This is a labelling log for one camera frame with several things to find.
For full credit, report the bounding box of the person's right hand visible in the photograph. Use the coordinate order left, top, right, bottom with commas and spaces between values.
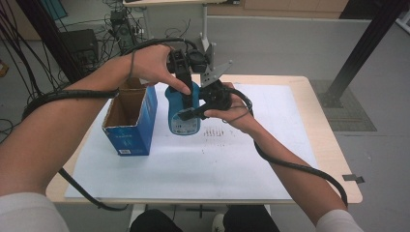
203, 81, 256, 133

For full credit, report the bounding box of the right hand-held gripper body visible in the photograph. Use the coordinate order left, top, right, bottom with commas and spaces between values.
198, 60, 234, 113

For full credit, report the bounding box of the black metal stand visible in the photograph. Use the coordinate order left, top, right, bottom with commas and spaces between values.
15, 0, 86, 85

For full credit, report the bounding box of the person's left leg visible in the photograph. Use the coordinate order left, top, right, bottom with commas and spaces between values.
129, 208, 184, 232

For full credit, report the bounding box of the black equipment box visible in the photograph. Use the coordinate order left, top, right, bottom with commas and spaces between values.
60, 28, 100, 67

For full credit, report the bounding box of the black metal pole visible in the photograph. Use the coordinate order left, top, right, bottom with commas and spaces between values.
318, 0, 410, 109

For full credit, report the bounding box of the black tape strip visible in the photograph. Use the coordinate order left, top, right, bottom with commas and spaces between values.
341, 173, 366, 185

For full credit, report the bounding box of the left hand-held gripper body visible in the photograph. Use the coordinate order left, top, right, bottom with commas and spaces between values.
166, 43, 217, 82

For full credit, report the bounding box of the white shoe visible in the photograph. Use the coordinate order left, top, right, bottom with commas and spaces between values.
212, 213, 227, 232

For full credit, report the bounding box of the blue bottle with white cap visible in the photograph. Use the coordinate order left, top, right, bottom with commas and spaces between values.
164, 80, 202, 136

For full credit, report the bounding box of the white shirt sleeve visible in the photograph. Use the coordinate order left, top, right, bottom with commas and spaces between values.
314, 209, 366, 232
0, 191, 71, 232

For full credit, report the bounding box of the light wooden table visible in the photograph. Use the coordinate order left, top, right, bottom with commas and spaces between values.
45, 73, 364, 205

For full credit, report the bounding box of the blue cardboard box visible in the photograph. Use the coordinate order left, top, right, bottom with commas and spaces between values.
102, 76, 159, 157

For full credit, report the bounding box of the white table mat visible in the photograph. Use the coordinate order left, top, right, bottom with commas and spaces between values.
64, 82, 319, 201

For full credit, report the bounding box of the white background desk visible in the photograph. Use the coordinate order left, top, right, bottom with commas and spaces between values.
122, 0, 242, 52

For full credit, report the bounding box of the person's leg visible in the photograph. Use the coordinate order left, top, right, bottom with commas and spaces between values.
221, 204, 273, 232
129, 208, 184, 232

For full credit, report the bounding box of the person's left hand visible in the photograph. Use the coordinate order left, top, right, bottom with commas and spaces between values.
130, 43, 191, 97

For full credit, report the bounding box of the tangle of black floor cables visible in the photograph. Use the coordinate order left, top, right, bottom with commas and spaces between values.
0, 0, 107, 143

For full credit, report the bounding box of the person's right leg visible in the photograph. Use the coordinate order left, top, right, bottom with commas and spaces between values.
221, 204, 273, 232

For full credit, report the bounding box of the black computer tower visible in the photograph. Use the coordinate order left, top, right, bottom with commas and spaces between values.
109, 9, 139, 54

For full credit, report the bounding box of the wooden cabinet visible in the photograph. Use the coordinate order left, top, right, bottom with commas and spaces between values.
207, 0, 350, 19

